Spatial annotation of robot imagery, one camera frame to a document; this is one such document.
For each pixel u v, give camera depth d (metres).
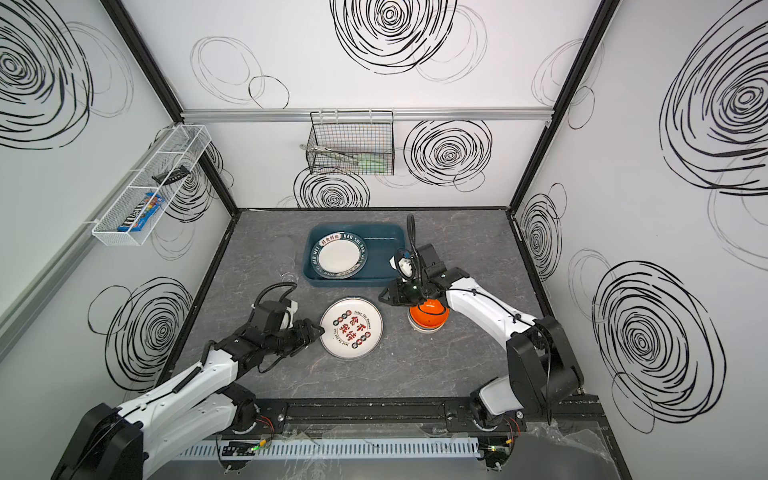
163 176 0.78
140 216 0.67
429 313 0.71
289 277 0.99
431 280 0.65
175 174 0.79
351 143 0.89
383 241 1.11
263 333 0.65
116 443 0.39
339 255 1.02
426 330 0.83
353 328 0.89
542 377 0.42
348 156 0.87
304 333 0.74
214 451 0.69
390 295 0.75
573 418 0.74
